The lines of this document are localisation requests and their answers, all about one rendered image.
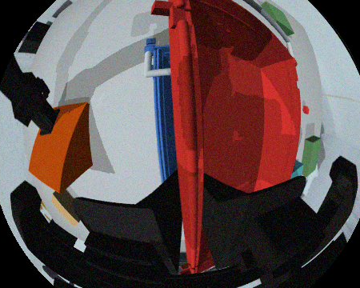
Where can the blue plastic tray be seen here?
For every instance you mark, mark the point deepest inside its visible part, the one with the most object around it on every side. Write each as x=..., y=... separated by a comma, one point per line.
x=164, y=111

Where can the teal cube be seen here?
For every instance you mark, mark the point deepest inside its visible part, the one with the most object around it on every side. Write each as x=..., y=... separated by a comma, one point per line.
x=297, y=169

